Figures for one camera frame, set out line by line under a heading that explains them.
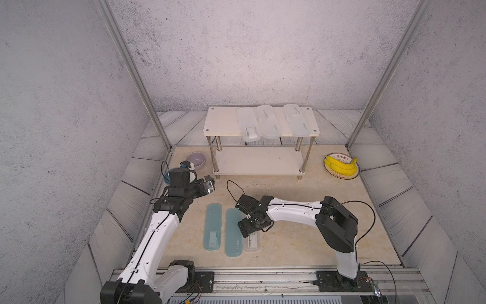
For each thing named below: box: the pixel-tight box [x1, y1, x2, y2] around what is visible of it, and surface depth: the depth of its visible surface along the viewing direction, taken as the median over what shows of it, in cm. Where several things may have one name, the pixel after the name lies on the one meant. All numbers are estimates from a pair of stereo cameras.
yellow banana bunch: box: [324, 155, 358, 177], surface depth 107 cm
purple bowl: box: [186, 151, 207, 171], surface depth 113 cm
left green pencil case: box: [203, 203, 223, 251], surface depth 88 cm
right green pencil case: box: [225, 207, 243, 258], surface depth 83 cm
